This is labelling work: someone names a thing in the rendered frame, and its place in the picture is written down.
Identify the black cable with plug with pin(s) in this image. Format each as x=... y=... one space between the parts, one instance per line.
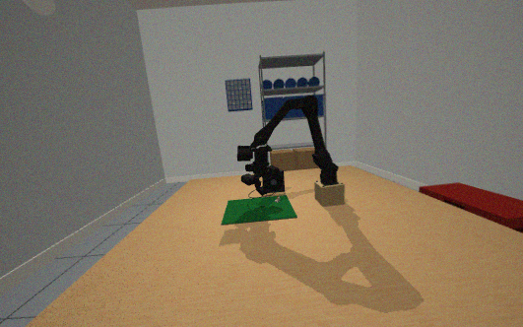
x=263 y=191

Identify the green circuit board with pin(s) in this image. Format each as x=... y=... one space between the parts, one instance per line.
x=258 y=210

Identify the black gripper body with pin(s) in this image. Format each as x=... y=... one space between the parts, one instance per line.
x=261 y=169

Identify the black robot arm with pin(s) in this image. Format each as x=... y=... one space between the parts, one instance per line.
x=321 y=157

